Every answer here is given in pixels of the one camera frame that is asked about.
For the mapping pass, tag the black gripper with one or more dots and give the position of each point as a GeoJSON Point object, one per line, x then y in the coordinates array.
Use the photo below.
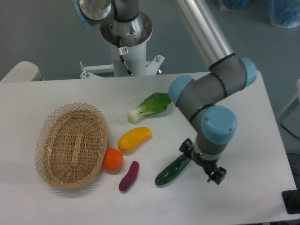
{"type": "Point", "coordinates": [207, 161]}

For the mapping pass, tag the dark green cucumber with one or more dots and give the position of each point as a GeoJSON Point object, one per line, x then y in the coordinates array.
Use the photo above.
{"type": "Point", "coordinates": [172, 171]}

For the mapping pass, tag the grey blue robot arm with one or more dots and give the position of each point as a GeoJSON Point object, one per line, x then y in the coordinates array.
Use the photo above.
{"type": "Point", "coordinates": [196, 99]}

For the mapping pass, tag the purple sweet potato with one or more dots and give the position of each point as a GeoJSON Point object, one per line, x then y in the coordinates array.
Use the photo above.
{"type": "Point", "coordinates": [130, 177]}

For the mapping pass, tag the green bok choy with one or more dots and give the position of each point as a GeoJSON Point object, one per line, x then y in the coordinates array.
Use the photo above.
{"type": "Point", "coordinates": [155, 103]}

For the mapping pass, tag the yellow mango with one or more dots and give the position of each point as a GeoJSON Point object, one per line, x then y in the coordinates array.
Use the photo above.
{"type": "Point", "coordinates": [133, 138]}

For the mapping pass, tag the orange fruit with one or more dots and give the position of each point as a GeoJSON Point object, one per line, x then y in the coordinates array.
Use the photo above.
{"type": "Point", "coordinates": [113, 159]}

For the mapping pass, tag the black device at edge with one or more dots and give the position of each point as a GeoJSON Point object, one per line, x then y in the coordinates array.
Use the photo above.
{"type": "Point", "coordinates": [291, 200]}

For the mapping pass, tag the woven wicker basket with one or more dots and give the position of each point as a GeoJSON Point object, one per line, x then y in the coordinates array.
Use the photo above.
{"type": "Point", "coordinates": [71, 146]}

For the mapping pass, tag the blue plastic bag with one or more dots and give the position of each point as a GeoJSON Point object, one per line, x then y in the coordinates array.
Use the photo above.
{"type": "Point", "coordinates": [284, 13]}

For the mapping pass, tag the white chair back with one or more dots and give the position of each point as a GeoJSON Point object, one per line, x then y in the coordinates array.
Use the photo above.
{"type": "Point", "coordinates": [23, 72]}

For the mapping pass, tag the white side table frame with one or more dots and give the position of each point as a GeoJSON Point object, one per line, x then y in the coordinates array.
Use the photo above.
{"type": "Point", "coordinates": [290, 105]}

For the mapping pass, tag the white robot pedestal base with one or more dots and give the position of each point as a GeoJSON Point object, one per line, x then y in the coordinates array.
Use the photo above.
{"type": "Point", "coordinates": [128, 49]}

